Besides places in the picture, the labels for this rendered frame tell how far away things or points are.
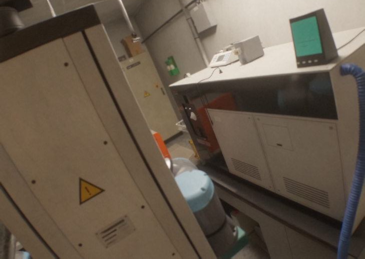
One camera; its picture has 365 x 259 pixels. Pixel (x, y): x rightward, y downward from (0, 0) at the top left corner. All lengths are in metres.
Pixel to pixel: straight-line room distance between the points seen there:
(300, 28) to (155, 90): 4.03
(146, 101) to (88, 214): 4.13
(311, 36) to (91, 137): 0.67
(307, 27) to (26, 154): 0.79
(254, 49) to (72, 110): 1.07
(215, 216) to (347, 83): 0.60
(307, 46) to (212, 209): 0.60
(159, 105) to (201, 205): 4.02
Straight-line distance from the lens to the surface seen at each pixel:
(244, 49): 1.27
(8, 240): 0.93
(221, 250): 0.83
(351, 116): 0.84
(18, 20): 0.49
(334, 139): 0.81
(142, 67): 4.57
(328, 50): 0.78
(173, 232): 0.57
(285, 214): 1.22
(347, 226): 0.92
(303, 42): 0.79
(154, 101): 4.60
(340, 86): 0.76
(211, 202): 0.73
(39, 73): 0.45
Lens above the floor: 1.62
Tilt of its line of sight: 16 degrees down
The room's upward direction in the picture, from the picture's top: 23 degrees counter-clockwise
